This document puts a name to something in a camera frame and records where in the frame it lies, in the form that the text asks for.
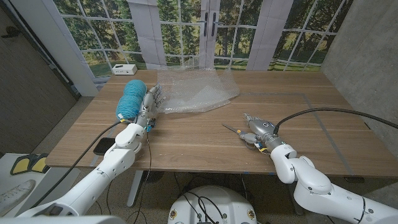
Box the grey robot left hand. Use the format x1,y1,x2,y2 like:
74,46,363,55
135,82,165,128

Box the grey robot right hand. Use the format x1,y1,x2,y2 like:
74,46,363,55
238,112,285,153

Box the grey orange handled scissors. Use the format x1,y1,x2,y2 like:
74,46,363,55
221,123,262,151

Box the clear bubble wrap sheet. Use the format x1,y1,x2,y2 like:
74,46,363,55
157,58,241,114

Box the teal yarn skein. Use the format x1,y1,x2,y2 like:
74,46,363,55
115,79,148,122

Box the white power strip box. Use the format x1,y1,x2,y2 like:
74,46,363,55
111,63,138,76

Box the black smartphone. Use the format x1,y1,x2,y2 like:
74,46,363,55
93,137,116,156

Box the grey table leg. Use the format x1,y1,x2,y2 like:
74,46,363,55
284,175,305,216

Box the printed garden window backdrop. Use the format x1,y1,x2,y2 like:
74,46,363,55
52,0,355,78

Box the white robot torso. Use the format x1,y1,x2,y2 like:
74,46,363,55
167,185,258,224

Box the white table leg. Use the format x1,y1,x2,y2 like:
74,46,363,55
126,170,144,208

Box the dark wood door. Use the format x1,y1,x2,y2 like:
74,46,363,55
0,6,78,155

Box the white sneaker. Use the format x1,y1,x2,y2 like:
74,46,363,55
0,179,36,215

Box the thin braided left arm cable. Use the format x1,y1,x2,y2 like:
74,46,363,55
132,129,153,224

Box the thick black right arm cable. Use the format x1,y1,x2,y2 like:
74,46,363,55
272,107,398,135

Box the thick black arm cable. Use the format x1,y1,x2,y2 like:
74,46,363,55
272,107,398,135
30,119,125,208

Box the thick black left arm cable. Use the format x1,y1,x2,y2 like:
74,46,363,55
30,119,125,208

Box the black torso cable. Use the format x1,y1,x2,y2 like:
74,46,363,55
181,191,225,223

